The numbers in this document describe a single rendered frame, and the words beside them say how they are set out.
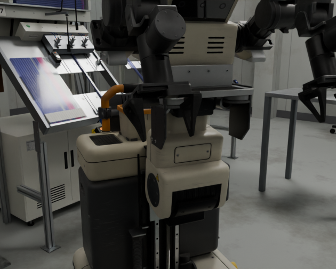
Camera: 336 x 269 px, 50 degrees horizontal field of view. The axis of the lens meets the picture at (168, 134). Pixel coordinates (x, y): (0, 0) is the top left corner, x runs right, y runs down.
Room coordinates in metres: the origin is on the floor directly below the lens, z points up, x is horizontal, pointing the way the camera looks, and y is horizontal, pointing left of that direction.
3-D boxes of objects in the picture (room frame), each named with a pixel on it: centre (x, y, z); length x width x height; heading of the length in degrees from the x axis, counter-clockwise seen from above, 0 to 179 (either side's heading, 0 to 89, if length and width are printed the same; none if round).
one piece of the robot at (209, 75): (0.99, -0.09, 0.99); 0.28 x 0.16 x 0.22; 113
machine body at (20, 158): (2.55, 0.93, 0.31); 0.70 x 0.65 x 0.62; 141
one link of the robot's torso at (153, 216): (1.13, -0.10, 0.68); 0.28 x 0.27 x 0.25; 113
